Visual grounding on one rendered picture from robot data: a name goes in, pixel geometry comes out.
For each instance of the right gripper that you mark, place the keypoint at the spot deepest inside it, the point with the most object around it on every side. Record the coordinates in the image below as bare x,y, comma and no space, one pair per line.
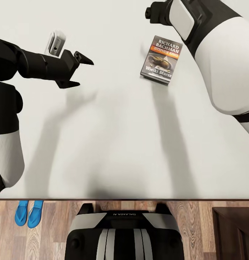
157,12

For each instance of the sandal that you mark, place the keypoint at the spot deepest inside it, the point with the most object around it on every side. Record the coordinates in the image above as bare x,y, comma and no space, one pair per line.
35,215
21,213

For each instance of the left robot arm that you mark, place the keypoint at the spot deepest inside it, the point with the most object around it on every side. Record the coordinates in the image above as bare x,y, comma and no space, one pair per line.
45,66

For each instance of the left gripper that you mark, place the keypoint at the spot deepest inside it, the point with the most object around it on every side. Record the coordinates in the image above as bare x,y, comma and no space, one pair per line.
61,69

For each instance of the hardback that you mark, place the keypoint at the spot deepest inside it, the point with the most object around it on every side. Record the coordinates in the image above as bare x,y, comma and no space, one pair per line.
161,59

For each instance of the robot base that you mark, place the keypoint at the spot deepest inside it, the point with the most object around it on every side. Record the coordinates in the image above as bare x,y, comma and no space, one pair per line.
165,237

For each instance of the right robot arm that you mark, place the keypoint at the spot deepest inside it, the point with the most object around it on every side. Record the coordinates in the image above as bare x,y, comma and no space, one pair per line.
218,39

